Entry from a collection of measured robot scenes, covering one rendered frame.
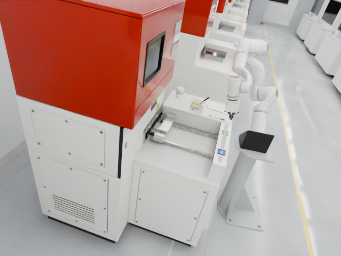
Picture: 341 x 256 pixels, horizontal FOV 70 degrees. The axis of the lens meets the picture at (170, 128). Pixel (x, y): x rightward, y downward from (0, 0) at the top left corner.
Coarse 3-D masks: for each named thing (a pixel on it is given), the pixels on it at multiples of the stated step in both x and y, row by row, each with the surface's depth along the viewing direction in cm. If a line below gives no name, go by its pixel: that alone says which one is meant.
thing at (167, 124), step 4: (164, 120) 211; (168, 120) 212; (172, 120) 213; (164, 124) 206; (168, 124) 207; (172, 124) 211; (164, 128) 202; (168, 128) 202; (156, 140) 189; (160, 140) 188
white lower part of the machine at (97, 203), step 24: (48, 168) 173; (72, 168) 166; (48, 192) 189; (72, 192) 180; (96, 192) 172; (120, 192) 166; (48, 216) 213; (72, 216) 198; (96, 216) 188; (120, 216) 185
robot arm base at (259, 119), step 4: (256, 112) 204; (260, 112) 202; (252, 116) 209; (256, 116) 203; (260, 116) 202; (264, 116) 202; (252, 120) 206; (256, 120) 202; (260, 120) 201; (264, 120) 201; (252, 124) 205; (256, 124) 201; (260, 124) 200; (264, 124) 201; (252, 128) 203; (256, 128) 200; (260, 128) 200; (264, 128) 201; (260, 132) 195; (264, 132) 201
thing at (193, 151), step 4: (152, 136) 195; (152, 140) 195; (164, 140) 193; (164, 144) 194; (168, 144) 192; (172, 144) 191; (176, 144) 191; (180, 148) 191; (184, 148) 190; (188, 148) 189; (192, 148) 190; (192, 152) 190; (196, 152) 189; (200, 152) 188; (204, 152) 188; (204, 156) 189; (208, 156) 188
